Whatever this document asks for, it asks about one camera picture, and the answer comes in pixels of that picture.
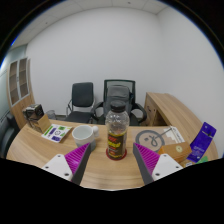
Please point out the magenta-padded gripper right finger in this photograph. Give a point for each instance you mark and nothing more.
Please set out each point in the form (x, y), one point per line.
(147, 157)

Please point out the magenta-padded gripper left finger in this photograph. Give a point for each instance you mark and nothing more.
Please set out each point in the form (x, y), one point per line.
(77, 156)

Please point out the clear black-capped drink bottle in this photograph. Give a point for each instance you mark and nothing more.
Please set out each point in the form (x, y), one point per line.
(116, 133)

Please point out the white mug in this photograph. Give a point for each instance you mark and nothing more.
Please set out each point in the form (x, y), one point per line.
(82, 135)

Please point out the flat round red coaster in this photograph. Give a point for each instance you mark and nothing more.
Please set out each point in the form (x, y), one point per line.
(108, 155)

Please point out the white printed leaflet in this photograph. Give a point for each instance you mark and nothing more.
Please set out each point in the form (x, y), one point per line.
(56, 132)

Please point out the yellow snack pack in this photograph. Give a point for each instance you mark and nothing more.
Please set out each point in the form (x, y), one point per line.
(187, 163)

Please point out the tan cardboard box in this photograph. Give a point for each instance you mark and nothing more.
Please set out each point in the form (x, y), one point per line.
(42, 124)

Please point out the grey waste bin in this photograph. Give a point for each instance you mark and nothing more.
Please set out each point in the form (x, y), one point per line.
(50, 114)

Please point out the wooden side desk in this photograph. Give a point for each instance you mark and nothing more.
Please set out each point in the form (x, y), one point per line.
(173, 110)

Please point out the purple pouch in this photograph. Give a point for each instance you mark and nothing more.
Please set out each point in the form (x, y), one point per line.
(201, 141)

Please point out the black padded office chair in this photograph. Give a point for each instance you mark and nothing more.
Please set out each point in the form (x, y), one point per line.
(81, 95)

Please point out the large dark brown box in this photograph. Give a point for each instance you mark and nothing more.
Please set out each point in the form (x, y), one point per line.
(33, 111)

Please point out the black mesh-back office chair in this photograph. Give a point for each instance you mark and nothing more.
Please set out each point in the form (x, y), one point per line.
(118, 93)

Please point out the wooden glass-door shelf cabinet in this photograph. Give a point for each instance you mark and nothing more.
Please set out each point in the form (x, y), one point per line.
(25, 106)

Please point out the black armchair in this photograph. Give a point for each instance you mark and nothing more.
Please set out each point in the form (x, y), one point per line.
(7, 133)

